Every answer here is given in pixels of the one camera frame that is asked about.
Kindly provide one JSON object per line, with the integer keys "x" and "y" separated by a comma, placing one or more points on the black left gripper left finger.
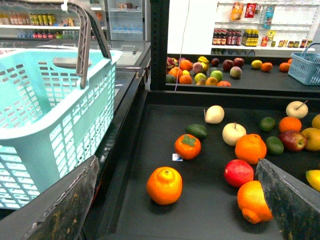
{"x": 65, "y": 218}

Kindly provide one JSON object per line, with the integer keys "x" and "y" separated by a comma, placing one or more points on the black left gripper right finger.
{"x": 294, "y": 205}

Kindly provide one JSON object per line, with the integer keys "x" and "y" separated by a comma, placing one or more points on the yellow lemon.
{"x": 313, "y": 178}

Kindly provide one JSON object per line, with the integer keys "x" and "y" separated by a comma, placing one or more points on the light blue shopping basket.
{"x": 56, "y": 106}

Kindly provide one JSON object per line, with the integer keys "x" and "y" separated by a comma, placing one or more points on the pile of fruits far shelf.
{"x": 202, "y": 72}

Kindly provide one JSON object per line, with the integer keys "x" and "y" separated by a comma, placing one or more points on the orange tangerine front right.
{"x": 252, "y": 203}

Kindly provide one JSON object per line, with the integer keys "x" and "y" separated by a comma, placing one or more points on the green lime lower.
{"x": 274, "y": 146}

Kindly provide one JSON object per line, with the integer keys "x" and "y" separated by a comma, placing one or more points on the green lime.
{"x": 267, "y": 124}
{"x": 274, "y": 146}

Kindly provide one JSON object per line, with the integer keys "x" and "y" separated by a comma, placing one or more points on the red yellow apple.
{"x": 293, "y": 141}

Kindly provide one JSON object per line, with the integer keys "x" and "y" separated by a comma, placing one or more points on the yellow orange fruit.
{"x": 313, "y": 139}

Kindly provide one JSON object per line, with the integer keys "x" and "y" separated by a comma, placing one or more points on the red pomegranate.
{"x": 238, "y": 172}

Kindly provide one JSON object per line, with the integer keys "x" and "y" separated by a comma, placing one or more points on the large orange tangerine middle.
{"x": 250, "y": 148}

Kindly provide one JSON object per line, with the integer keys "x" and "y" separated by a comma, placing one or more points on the small orange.
{"x": 289, "y": 123}

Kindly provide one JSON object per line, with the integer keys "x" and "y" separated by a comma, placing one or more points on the green lime upper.
{"x": 267, "y": 124}

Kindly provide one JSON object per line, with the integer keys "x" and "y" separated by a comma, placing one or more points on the cream pear with stem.
{"x": 297, "y": 109}

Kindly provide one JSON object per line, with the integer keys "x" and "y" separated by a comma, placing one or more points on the cream pear middle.
{"x": 232, "y": 132}

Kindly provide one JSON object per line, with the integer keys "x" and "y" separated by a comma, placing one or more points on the orange tangerine front left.
{"x": 164, "y": 186}

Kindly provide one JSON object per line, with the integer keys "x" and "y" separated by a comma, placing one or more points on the dark green avocado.
{"x": 197, "y": 130}

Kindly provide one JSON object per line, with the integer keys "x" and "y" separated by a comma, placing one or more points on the cream pear left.
{"x": 214, "y": 114}

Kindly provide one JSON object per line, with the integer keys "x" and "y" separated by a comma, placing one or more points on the orange persimmon with leaf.
{"x": 187, "y": 146}

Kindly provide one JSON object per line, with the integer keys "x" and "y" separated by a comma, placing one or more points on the small blue basket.
{"x": 305, "y": 67}

